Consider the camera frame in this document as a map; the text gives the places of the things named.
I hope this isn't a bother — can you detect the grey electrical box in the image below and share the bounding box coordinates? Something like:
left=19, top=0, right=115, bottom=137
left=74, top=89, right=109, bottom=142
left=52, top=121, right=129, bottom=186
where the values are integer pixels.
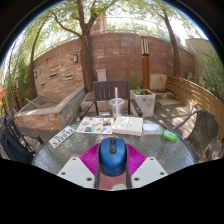
left=96, top=68, right=108, bottom=83

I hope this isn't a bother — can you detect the stone raised garden trough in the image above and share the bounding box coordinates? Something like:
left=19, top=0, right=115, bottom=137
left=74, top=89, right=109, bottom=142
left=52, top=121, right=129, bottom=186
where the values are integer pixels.
left=14, top=85, right=87, bottom=132

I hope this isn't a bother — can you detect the beige stone slab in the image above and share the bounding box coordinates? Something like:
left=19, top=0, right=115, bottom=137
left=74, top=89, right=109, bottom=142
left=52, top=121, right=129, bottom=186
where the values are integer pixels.
left=149, top=73, right=168, bottom=92

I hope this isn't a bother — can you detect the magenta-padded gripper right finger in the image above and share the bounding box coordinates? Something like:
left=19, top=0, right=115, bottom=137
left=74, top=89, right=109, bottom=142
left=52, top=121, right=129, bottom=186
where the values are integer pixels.
left=125, top=143, right=169, bottom=190

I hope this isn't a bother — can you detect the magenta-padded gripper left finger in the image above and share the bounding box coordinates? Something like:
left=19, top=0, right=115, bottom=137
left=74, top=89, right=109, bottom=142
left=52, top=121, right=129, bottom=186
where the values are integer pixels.
left=57, top=143, right=103, bottom=190

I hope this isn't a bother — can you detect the dark wooden slat chair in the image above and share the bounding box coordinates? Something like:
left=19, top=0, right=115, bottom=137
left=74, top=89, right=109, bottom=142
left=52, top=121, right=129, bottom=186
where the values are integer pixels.
left=78, top=79, right=144, bottom=121

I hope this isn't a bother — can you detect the slender leaning tree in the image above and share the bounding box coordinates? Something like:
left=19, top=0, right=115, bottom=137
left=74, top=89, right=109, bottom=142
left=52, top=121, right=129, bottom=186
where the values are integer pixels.
left=151, top=3, right=183, bottom=78

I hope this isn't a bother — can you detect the beige concrete planter with plant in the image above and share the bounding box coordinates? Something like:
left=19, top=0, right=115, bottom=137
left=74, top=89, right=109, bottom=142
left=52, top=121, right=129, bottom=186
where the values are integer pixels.
left=129, top=86, right=157, bottom=118

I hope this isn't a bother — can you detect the blue and white box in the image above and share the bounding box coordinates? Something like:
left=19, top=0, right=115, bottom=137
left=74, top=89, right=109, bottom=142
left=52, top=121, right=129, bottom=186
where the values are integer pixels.
left=142, top=120, right=164, bottom=136

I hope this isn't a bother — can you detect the clear plastic cup with straw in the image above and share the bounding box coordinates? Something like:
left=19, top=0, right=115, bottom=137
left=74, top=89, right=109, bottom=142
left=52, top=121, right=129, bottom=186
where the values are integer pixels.
left=109, top=87, right=125, bottom=120

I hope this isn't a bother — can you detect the blue computer mouse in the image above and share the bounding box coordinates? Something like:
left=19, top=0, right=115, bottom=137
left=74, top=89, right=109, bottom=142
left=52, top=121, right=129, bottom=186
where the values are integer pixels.
left=98, top=137, right=128, bottom=177

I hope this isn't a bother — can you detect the curved wooden slat fence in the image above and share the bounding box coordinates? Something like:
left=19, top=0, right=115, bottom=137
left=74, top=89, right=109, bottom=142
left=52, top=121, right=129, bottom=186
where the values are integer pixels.
left=165, top=74, right=224, bottom=141

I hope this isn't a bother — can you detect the black metal chair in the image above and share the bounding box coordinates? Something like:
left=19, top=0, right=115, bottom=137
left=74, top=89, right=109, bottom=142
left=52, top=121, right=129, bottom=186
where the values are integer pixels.
left=0, top=111, right=44, bottom=165

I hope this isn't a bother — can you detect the forked tree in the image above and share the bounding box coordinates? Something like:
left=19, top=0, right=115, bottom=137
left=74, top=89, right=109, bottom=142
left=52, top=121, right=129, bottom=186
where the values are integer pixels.
left=49, top=0, right=113, bottom=94

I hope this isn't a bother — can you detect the brown wicker chair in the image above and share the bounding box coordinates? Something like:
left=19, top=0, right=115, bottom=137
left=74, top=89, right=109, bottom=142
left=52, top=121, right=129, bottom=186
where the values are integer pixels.
left=173, top=109, right=220, bottom=163

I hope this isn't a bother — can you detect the wooden garden lamp post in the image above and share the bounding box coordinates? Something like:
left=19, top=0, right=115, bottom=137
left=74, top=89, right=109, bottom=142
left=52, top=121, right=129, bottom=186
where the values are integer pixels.
left=138, top=29, right=151, bottom=90

